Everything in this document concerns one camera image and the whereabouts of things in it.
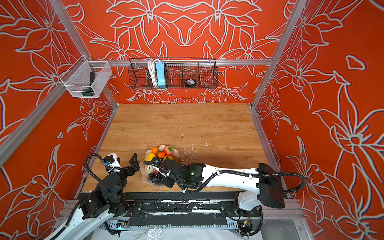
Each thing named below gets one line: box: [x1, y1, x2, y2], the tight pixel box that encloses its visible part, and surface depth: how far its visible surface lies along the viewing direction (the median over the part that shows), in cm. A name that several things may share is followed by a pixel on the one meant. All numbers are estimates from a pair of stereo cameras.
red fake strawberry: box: [163, 145, 174, 156], surface depth 87 cm
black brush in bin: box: [81, 72, 96, 97], surface depth 81 cm
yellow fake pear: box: [145, 152, 156, 162], surface depth 86 cm
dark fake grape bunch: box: [148, 173, 162, 186], surface depth 77 cm
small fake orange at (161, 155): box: [157, 151, 166, 159], surface depth 86 cm
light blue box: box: [156, 62, 166, 86], surface depth 91 cm
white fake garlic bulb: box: [144, 164, 155, 174], surface depth 80 cm
